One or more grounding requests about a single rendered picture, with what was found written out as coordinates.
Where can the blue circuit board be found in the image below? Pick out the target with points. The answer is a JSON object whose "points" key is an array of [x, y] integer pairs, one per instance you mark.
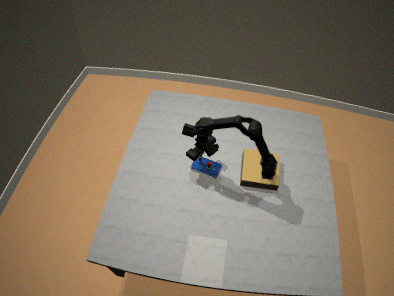
{"points": [[206, 166]]}

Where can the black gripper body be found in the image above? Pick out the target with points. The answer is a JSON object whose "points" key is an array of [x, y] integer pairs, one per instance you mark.
{"points": [[193, 153]]}

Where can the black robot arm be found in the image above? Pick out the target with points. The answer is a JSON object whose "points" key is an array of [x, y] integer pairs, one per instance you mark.
{"points": [[205, 126]]}

